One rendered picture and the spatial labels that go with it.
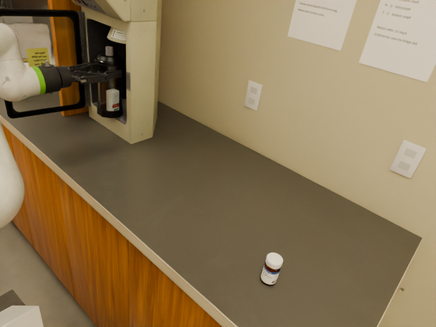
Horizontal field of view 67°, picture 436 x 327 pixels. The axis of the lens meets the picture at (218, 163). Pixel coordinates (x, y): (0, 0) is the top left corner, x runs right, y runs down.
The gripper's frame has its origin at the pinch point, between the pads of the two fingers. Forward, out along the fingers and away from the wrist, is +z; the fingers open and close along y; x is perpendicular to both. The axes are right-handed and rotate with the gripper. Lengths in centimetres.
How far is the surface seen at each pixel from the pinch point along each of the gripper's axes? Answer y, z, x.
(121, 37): -4.3, 3.3, -12.9
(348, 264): -105, 11, 26
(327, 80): -68, 45, -11
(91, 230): -28, -27, 48
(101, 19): 3.7, 0.2, -17.9
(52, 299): 9, -35, 120
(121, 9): -14.3, -2.7, -24.5
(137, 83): -14.1, 3.2, 1.2
